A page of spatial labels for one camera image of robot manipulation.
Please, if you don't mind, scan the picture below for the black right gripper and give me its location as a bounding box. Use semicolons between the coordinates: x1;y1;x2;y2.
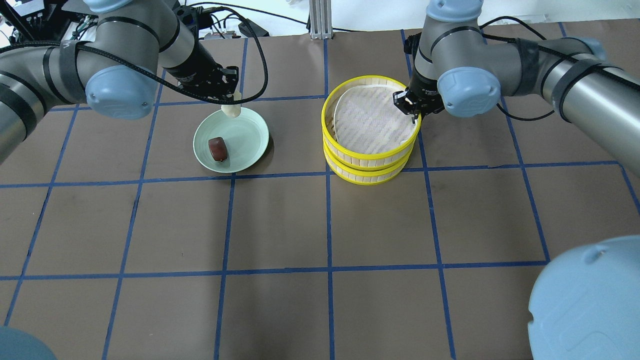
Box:
392;88;445;119

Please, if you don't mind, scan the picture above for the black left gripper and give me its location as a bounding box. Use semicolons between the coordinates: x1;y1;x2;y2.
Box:
176;66;239;104

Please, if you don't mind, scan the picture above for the white steamed bun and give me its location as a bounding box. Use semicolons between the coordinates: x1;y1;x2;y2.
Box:
221;91;243;119

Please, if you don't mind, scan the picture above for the brown steamed bun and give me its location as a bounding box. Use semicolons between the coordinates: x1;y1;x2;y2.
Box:
207;137;229;162

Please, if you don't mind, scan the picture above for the yellow bamboo steamer top tier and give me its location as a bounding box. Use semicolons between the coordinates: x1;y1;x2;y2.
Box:
321;75;422;171

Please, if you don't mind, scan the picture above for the yellow bamboo steamer tier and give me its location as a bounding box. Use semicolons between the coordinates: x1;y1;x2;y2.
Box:
321;75;422;171
323;145;412;186

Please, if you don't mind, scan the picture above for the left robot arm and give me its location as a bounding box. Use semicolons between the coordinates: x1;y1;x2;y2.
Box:
1;0;239;161

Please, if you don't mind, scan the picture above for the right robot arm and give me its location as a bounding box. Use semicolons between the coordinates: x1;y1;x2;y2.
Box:
393;0;640;360

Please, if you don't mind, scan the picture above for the white mesh steamer liner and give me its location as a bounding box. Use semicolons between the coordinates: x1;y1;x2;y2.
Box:
333;84;418;155

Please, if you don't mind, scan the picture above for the yellow bamboo steamer bottom tier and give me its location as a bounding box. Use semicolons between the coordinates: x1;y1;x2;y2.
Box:
323;145;412;186

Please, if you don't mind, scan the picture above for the black power adapter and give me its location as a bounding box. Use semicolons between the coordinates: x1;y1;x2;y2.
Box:
238;19;270;38

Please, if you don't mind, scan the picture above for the mint green plate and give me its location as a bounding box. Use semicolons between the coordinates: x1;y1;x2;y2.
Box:
192;107;270;174

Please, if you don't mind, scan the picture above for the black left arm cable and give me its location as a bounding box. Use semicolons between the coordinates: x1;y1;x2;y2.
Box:
75;2;311;105

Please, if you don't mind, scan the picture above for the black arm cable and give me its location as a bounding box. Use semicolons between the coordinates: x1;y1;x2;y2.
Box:
479;16;640;122
75;2;311;105

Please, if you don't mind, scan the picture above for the aluminium frame post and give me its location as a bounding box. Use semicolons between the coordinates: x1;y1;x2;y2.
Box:
308;0;334;40

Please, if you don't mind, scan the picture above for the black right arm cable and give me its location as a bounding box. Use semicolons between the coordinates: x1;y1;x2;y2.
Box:
479;16;640;122

